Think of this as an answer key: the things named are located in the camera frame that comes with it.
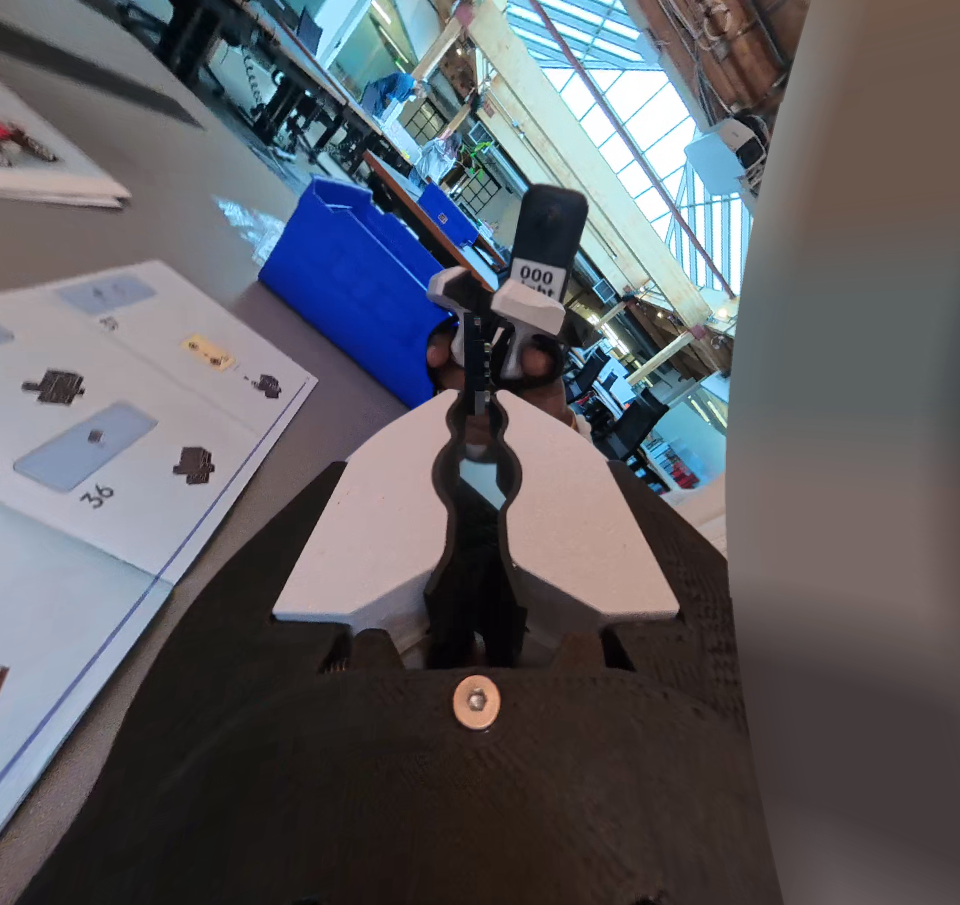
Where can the blue box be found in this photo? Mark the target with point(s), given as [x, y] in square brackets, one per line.
[446, 215]

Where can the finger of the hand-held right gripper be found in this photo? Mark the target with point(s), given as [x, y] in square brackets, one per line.
[448, 286]
[534, 309]

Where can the clear plastic scrap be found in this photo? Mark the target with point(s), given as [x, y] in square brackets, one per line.
[247, 226]

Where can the open lego instruction booklet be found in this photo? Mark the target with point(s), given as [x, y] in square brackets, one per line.
[112, 470]

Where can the long wooden office desk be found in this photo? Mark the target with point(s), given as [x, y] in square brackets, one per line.
[330, 95]

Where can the closed lego instruction booklet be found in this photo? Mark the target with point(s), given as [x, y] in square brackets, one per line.
[45, 170]

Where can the person's right hand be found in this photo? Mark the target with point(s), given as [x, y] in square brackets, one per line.
[555, 402]

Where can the blue plastic bin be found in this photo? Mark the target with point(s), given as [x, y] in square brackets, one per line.
[352, 297]

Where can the green potted plant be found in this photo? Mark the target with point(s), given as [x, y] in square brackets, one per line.
[476, 155]

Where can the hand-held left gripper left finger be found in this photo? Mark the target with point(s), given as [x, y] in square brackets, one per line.
[367, 537]

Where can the glass skylight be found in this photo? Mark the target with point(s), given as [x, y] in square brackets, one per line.
[615, 110]

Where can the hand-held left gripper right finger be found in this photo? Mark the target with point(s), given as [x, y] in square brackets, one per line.
[585, 537]

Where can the black lego plate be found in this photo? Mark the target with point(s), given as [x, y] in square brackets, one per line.
[478, 365]

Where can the black office chair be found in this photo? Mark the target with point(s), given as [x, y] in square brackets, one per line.
[630, 410]

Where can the white ceiling unit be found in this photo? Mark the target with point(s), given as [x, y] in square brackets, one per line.
[724, 155]

